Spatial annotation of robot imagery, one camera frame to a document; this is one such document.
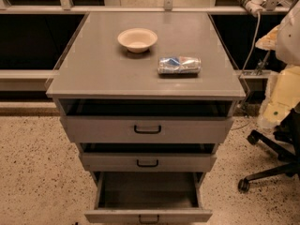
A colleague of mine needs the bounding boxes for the grey bottom drawer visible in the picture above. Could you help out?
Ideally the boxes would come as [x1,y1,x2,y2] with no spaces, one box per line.
[84,172,212,225]

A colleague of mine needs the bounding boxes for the grey drawer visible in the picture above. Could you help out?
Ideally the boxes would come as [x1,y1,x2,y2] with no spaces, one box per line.
[80,143,217,173]
[84,172,212,225]
[61,98,233,143]

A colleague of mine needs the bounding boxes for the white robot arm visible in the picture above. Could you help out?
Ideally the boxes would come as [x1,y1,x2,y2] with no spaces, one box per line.
[255,1,300,128]

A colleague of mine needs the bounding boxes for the grey drawer cabinet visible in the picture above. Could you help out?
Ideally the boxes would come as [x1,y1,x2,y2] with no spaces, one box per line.
[45,11,247,186]

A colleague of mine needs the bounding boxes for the grey top drawer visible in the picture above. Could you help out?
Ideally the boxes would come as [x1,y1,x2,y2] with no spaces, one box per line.
[61,98,233,143]

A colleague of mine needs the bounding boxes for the grey middle drawer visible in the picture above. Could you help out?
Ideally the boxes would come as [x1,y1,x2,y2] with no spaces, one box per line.
[80,143,217,173]

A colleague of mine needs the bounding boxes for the white paper bowl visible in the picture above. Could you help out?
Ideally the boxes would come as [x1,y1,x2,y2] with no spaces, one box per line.
[117,28,158,53]

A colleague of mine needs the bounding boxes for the metal support rod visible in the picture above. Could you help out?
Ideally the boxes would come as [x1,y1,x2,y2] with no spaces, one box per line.
[254,51,271,75]

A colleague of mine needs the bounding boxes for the black office chair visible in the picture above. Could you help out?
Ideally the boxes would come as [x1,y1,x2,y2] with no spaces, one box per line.
[237,101,300,194]

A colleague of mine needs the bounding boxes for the white power strip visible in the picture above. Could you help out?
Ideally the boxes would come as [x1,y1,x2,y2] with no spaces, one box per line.
[237,0,265,17]

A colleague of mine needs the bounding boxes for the white power cable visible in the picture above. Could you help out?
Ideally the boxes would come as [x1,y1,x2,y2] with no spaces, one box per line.
[239,10,262,77]

